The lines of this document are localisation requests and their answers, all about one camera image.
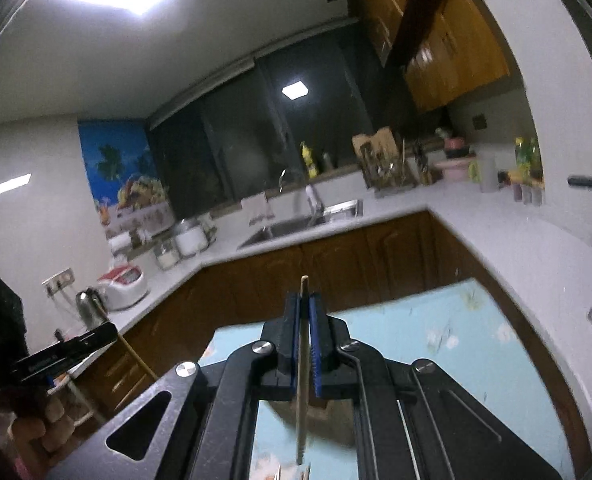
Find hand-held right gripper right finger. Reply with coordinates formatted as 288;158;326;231
310;294;562;480

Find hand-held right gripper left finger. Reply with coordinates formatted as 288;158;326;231
41;292;301;480

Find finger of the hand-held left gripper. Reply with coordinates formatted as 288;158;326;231
60;322;119;359

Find wooden chopstick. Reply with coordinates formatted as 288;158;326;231
117;332;159;380
295;275;309;465

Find person's left hand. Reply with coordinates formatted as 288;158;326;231
6;395;74;453

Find steel kettle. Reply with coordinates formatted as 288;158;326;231
75;287;111;325

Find red and white rice cooker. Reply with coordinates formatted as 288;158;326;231
97;266;151;311

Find wooden base cabinets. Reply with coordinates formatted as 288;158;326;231
76;210;592;480

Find light blue floral tablecloth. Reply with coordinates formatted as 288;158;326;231
196;280;526;480

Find paper towel roll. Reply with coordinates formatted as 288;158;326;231
108;232;132;256

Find steel kitchen sink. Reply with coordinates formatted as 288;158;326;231
237;199;364;250

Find glass storage jar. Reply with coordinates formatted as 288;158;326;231
153;240;177;271

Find kitchen faucet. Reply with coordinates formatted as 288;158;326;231
278;167;327;226

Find white electric cooker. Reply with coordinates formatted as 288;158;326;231
173;217;211;258

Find yellow dish soap bottle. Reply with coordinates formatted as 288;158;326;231
300;141;321;179

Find dark kitchen window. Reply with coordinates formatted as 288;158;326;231
148;25;411;221

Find wooden knife block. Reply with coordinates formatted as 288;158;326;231
413;142;434;186

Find wooden cutting board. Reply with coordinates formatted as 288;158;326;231
352;126;397;171

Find pink basin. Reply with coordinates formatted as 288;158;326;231
433;159;478;183

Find dark red pot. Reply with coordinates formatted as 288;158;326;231
443;136;469;161

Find white plastic pitcher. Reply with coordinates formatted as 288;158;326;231
476;145;499;193

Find row of spice jars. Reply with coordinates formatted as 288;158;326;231
510;180;546;206

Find wall power socket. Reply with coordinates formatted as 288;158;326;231
42;269;77;297

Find tropical fruit wall poster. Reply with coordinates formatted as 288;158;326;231
78;120;171;238

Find wire utensil rack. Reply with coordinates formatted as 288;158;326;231
358;150;419;191

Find wooden wall cabinets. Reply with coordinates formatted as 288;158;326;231
343;0;511;113

